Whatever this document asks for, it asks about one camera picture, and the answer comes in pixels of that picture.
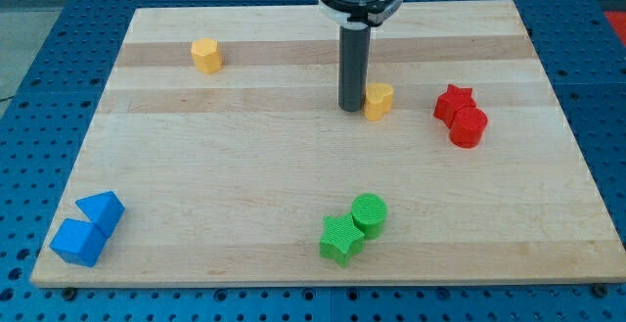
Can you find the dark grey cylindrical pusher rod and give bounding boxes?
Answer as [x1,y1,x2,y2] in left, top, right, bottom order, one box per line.
[338,27,370,112]

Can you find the yellow heart block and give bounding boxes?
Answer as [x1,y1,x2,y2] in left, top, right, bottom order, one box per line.
[364,83,394,121]

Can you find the red star block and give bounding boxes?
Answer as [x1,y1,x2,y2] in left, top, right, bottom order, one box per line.
[433,84,476,128]

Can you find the green star block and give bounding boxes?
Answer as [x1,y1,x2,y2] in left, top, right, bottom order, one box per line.
[319,213,365,267]

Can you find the red cylinder block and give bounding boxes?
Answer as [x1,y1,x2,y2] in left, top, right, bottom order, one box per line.
[449,107,488,149]

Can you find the yellow hexagon block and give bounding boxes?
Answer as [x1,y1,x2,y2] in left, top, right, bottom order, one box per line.
[191,38,223,74]

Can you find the light wooden board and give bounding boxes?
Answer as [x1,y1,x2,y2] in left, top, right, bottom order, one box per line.
[31,0,625,288]

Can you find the green cylinder block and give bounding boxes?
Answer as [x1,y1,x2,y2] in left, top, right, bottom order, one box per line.
[351,193,387,240]

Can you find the blue perforated table plate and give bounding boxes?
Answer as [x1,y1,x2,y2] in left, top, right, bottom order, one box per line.
[1,0,625,321]

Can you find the blue triangle block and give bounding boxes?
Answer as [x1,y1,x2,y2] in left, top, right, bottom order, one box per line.
[76,191,125,238]

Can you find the blue cube block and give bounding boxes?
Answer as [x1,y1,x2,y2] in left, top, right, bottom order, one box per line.
[49,218,107,267]

